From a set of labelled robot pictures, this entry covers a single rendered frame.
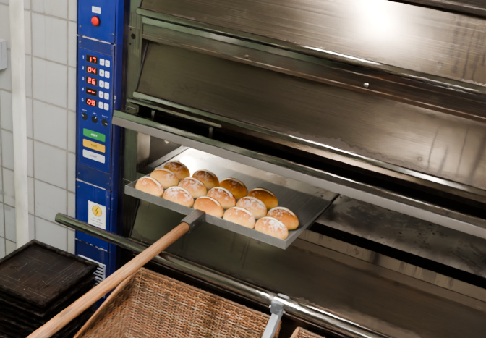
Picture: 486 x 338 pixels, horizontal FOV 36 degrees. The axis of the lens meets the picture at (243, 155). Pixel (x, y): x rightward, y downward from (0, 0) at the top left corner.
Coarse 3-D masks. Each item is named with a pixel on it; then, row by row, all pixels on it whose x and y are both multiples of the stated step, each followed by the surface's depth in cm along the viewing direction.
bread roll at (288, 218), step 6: (270, 210) 219; (276, 210) 217; (282, 210) 216; (288, 210) 217; (270, 216) 217; (276, 216) 216; (282, 216) 215; (288, 216) 215; (294, 216) 216; (288, 222) 215; (294, 222) 215; (288, 228) 216; (294, 228) 216
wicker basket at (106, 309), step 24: (120, 288) 245; (144, 288) 251; (168, 288) 247; (192, 288) 243; (96, 312) 235; (120, 312) 250; (168, 312) 247; (216, 312) 240; (240, 312) 237; (96, 336) 239; (120, 336) 253; (144, 336) 252; (168, 336) 249; (192, 336) 245; (240, 336) 238
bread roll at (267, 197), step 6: (252, 192) 228; (258, 192) 227; (264, 192) 226; (270, 192) 227; (258, 198) 226; (264, 198) 226; (270, 198) 226; (276, 198) 227; (264, 204) 226; (270, 204) 226; (276, 204) 227
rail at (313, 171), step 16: (128, 112) 221; (160, 128) 215; (176, 128) 212; (208, 144) 208; (224, 144) 206; (272, 160) 200; (288, 160) 200; (320, 176) 195; (336, 176) 193; (368, 192) 190; (384, 192) 188; (432, 208) 183; (448, 208) 182; (480, 224) 178
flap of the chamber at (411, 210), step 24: (120, 120) 220; (168, 120) 230; (192, 144) 211; (240, 144) 216; (264, 168) 202; (336, 168) 210; (336, 192) 193; (360, 192) 190; (408, 192) 199; (432, 216) 183; (480, 216) 188
